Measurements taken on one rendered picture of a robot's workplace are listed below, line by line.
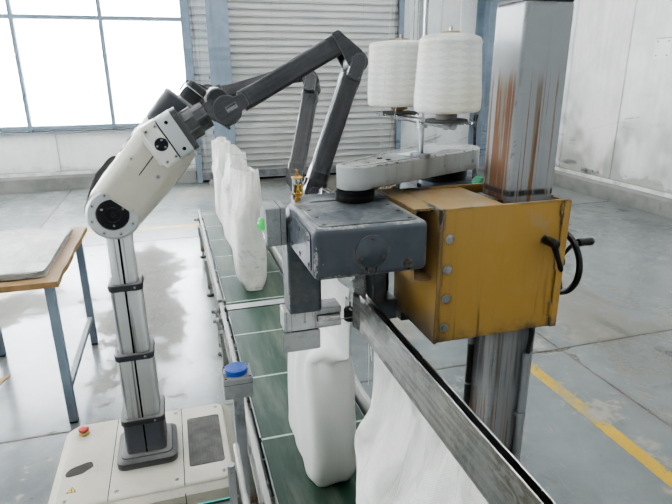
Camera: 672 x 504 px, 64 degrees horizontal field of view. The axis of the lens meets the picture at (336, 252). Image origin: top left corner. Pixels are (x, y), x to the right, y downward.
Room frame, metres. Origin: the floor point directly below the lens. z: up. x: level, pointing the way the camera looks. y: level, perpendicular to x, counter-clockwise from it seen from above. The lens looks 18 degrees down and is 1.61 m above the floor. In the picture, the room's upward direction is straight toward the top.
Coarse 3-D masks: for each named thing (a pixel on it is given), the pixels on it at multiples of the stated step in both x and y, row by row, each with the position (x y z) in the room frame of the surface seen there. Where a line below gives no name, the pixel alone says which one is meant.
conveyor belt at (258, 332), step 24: (240, 312) 2.69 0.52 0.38; (264, 312) 2.69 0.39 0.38; (240, 336) 2.41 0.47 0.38; (264, 336) 2.41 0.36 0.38; (264, 360) 2.17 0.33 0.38; (264, 384) 1.97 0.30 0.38; (264, 408) 1.80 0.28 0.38; (288, 408) 1.80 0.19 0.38; (264, 432) 1.66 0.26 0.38; (288, 432) 1.66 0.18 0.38; (288, 456) 1.53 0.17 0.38; (288, 480) 1.41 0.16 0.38
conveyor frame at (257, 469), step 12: (228, 336) 2.33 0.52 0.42; (228, 348) 2.44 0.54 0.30; (228, 360) 2.33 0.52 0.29; (240, 360) 2.18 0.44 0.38; (360, 384) 1.91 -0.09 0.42; (360, 396) 1.86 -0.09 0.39; (252, 408) 1.81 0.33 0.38; (360, 408) 1.86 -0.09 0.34; (252, 432) 1.60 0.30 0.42; (252, 444) 1.54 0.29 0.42; (252, 456) 1.65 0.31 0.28; (264, 456) 1.53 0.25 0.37; (252, 468) 1.57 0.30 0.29; (264, 480) 1.37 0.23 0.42; (264, 492) 1.32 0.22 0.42
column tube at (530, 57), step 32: (512, 32) 1.26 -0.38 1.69; (544, 32) 1.23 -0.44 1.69; (512, 64) 1.25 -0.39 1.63; (544, 64) 1.24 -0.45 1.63; (512, 96) 1.24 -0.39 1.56; (544, 96) 1.24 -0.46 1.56; (512, 128) 1.23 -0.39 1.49; (544, 128) 1.24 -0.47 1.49; (512, 160) 1.22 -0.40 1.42; (544, 160) 1.24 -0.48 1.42; (512, 192) 1.22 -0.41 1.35; (544, 192) 1.25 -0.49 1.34; (480, 352) 1.27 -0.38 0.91; (512, 352) 1.23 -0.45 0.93; (480, 384) 1.26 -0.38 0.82; (512, 384) 1.24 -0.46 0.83; (480, 416) 1.25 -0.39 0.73; (512, 416) 1.24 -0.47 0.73
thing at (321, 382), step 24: (336, 288) 1.37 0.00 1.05; (336, 336) 1.38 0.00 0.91; (288, 360) 1.67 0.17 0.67; (312, 360) 1.40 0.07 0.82; (336, 360) 1.36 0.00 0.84; (288, 384) 1.66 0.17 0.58; (312, 384) 1.37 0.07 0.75; (336, 384) 1.37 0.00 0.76; (312, 408) 1.37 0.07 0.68; (336, 408) 1.37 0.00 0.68; (312, 432) 1.36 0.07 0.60; (336, 432) 1.37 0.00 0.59; (312, 456) 1.37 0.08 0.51; (336, 456) 1.37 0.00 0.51; (312, 480) 1.39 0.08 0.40; (336, 480) 1.39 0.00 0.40
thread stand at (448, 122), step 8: (424, 8) 1.33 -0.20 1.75; (424, 16) 1.33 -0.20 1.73; (424, 24) 1.33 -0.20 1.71; (424, 32) 1.33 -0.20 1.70; (384, 112) 1.43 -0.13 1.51; (392, 112) 1.42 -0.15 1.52; (400, 112) 1.41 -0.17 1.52; (408, 112) 1.41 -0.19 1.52; (416, 112) 1.44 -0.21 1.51; (400, 120) 1.45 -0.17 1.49; (408, 120) 1.38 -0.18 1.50; (416, 120) 1.33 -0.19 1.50; (424, 120) 1.22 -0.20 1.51; (432, 120) 1.17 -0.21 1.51; (440, 120) 1.17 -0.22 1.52; (448, 120) 1.16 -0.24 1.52; (456, 120) 1.16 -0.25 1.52; (464, 120) 1.17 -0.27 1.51; (472, 120) 1.21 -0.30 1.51; (448, 128) 1.18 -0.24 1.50; (416, 152) 1.33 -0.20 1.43; (424, 152) 1.33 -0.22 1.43
